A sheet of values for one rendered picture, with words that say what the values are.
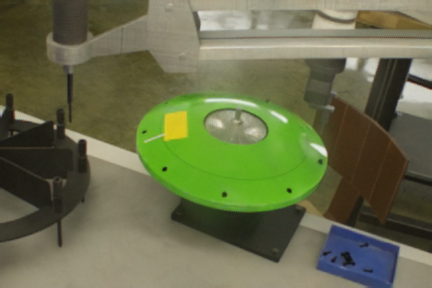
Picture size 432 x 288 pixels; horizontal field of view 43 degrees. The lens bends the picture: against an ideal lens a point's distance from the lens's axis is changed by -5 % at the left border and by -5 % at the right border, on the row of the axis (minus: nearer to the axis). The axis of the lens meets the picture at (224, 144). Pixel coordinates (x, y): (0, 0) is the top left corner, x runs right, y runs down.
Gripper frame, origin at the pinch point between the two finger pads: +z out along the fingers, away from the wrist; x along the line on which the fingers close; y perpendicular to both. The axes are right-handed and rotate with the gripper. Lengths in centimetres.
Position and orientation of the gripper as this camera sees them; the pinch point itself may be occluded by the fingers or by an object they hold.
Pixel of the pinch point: (322, 127)
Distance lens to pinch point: 112.4
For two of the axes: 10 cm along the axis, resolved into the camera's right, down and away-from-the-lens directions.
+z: -1.4, 8.1, 5.7
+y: -9.6, -2.4, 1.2
